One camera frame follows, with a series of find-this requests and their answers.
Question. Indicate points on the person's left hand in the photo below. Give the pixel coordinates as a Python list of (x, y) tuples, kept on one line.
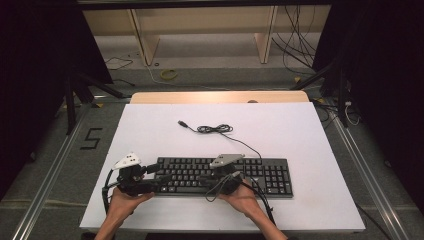
[(125, 201)]

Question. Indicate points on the white board table cover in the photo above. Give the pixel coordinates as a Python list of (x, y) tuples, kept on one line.
[(206, 143)]

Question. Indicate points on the person's right hand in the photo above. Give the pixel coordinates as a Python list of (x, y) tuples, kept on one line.
[(241, 200)]

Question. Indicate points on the light wooden bench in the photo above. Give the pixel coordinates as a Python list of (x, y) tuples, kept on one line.
[(206, 20)]

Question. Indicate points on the aluminium floor rail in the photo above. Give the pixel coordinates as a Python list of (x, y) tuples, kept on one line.
[(366, 180), (50, 173)]

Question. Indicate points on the black keyboard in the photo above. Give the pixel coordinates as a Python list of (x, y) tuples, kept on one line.
[(266, 176)]

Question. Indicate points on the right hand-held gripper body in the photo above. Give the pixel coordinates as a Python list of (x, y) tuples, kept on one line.
[(225, 173)]

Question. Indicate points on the black tripod stand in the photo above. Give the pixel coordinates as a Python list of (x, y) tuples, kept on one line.
[(78, 93), (336, 83)]

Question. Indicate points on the black curtain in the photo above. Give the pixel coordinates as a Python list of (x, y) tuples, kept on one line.
[(36, 83), (386, 83)]

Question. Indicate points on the wooden table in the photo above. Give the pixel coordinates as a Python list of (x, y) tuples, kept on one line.
[(200, 97)]

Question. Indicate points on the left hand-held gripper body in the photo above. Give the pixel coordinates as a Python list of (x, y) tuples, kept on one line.
[(133, 181)]

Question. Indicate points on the yellow tape roll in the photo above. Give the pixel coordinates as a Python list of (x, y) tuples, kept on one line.
[(168, 74)]

